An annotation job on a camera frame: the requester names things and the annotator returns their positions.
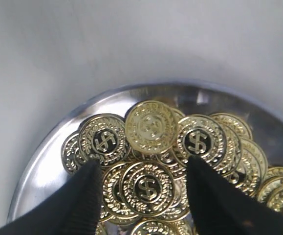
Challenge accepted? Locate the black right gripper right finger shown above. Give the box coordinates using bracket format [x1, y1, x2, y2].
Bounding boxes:
[186, 157, 283, 235]

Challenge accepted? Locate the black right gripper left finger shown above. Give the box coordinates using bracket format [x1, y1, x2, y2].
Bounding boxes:
[0, 160, 102, 235]

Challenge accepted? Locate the round silver metal plate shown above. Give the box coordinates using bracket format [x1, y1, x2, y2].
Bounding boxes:
[8, 81, 283, 235]

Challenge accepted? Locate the gold coin middle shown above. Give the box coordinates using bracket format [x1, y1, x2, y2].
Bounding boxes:
[172, 115, 228, 168]

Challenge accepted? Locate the gold coin dark bottom right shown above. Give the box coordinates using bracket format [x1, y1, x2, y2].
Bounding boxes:
[119, 161, 175, 217]

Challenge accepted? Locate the gold coin bottom left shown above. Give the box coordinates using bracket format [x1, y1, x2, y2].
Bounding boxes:
[78, 113, 131, 168]

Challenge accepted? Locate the gold coin far left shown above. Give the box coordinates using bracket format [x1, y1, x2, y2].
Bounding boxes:
[125, 100, 178, 154]

